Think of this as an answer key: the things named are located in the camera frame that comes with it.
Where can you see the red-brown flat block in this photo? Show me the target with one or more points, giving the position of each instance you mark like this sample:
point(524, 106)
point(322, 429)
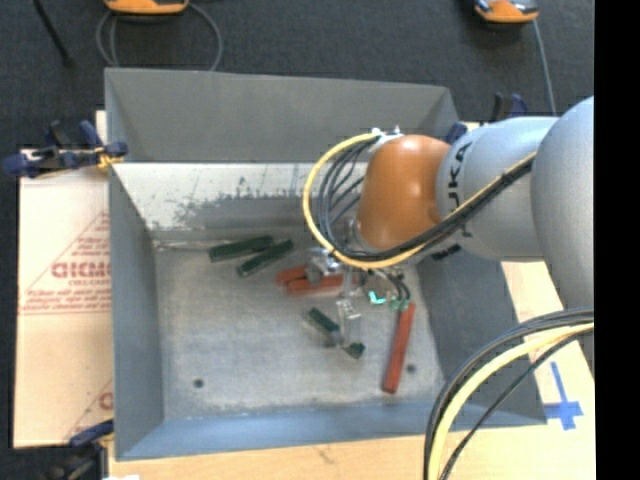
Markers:
point(320, 288)
point(400, 348)
point(292, 273)

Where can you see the brown cardboard board red print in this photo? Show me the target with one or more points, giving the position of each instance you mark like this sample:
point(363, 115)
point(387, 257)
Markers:
point(60, 348)

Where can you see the grey metal bin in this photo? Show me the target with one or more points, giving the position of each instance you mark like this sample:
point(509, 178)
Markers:
point(240, 338)

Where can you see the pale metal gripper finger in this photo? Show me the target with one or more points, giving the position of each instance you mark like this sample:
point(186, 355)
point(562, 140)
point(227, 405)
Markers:
point(342, 313)
point(354, 329)

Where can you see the dark green block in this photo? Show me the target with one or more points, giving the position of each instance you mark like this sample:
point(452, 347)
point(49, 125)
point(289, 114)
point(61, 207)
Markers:
point(265, 259)
point(241, 248)
point(320, 321)

